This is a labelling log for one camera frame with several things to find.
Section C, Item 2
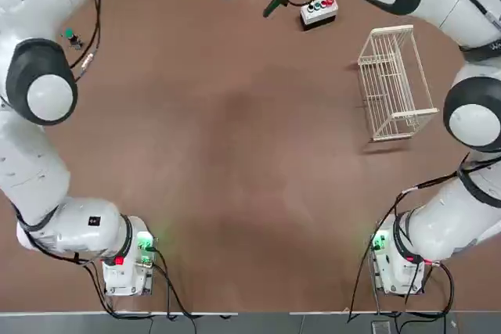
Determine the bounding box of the grey push-button control box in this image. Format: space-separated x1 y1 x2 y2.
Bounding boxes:
299 0 341 32

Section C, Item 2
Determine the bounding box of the small green push button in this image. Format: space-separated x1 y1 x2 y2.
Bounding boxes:
63 27 85 51

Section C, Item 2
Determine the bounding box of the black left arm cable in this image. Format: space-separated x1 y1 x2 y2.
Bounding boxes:
70 0 104 83

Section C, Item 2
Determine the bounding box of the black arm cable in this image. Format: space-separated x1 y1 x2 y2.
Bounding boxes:
70 0 104 83
384 151 501 234

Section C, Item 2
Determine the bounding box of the white wire rack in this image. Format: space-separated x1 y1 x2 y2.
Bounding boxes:
356 23 438 144

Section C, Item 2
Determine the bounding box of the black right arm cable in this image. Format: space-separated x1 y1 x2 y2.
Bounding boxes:
384 151 501 234

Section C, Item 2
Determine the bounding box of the black base power cable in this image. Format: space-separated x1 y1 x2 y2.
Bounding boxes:
148 246 197 334
345 245 383 321

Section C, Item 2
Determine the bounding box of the black base signal cable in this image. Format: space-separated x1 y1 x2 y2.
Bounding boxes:
391 259 456 320
80 255 154 320

